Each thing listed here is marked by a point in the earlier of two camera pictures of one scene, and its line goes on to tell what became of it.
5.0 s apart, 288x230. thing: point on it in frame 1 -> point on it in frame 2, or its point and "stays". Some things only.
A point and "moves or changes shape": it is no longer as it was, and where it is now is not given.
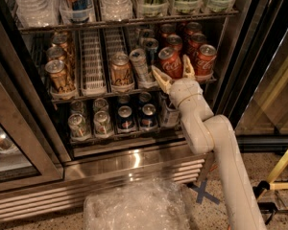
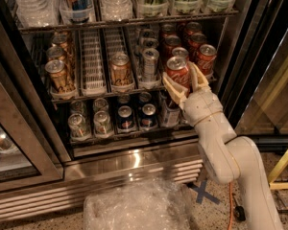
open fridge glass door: x=259 y=93 stays
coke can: x=171 y=62 moves or changes shape
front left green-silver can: x=78 y=126 stays
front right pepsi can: x=148 y=117 stays
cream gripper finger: x=188 y=70 -> x=198 y=79
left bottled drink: x=169 y=113 stays
